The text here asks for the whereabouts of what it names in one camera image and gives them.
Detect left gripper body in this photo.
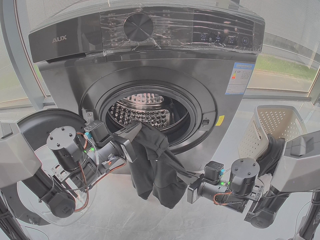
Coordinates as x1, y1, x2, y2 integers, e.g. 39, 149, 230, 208
96, 136, 137, 165

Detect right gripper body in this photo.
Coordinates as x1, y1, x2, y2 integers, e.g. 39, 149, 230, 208
187, 180, 232, 205

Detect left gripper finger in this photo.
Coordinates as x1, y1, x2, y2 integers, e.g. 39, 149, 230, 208
113, 122, 142, 141

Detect black garment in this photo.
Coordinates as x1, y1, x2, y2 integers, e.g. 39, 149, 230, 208
127, 120, 201, 209

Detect grey washing machine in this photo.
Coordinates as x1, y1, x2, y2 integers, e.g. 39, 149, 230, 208
28, 5, 266, 182

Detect cream laundry basket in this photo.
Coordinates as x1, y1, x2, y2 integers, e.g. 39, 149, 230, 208
237, 105, 309, 177

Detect washing machine door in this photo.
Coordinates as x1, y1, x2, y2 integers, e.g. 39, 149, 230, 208
15, 109, 98, 227

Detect heap of dark clothes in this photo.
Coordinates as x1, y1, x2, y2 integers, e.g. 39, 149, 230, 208
257, 134, 286, 177

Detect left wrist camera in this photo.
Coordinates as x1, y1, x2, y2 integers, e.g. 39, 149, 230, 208
84, 120, 111, 147

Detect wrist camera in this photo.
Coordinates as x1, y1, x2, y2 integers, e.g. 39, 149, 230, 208
204, 161, 227, 185
84, 120, 111, 147

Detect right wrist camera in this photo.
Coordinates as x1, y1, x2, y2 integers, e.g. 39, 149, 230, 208
204, 161, 227, 185

